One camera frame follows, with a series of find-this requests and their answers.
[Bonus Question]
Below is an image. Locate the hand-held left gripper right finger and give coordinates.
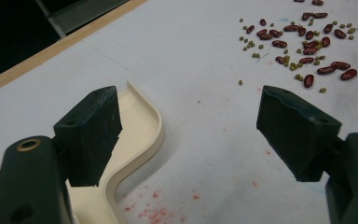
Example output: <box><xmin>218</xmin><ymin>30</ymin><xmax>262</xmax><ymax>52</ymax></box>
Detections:
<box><xmin>255</xmin><ymin>85</ymin><xmax>342</xmax><ymax>183</ymax></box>

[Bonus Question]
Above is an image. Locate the grey metal floor rail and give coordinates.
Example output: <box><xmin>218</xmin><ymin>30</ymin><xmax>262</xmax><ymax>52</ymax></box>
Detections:
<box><xmin>35</xmin><ymin>0</ymin><xmax>129</xmax><ymax>39</ymax></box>

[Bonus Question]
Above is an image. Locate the pile of red and green beans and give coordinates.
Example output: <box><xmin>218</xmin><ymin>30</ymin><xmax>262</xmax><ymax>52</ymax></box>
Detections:
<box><xmin>238</xmin><ymin>0</ymin><xmax>358</xmax><ymax>94</ymax></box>

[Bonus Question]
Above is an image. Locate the cream plastic dustpan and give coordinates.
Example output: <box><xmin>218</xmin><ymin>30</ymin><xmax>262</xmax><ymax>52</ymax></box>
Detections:
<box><xmin>65</xmin><ymin>81</ymin><xmax>165</xmax><ymax>224</ymax></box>

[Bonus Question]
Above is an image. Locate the wooden table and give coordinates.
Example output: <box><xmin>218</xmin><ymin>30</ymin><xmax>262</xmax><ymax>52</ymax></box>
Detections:
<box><xmin>0</xmin><ymin>0</ymin><xmax>148</xmax><ymax>99</ymax></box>

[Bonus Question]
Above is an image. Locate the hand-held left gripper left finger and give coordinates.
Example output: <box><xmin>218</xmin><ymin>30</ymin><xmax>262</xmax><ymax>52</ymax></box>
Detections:
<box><xmin>53</xmin><ymin>86</ymin><xmax>123</xmax><ymax>188</ymax></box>

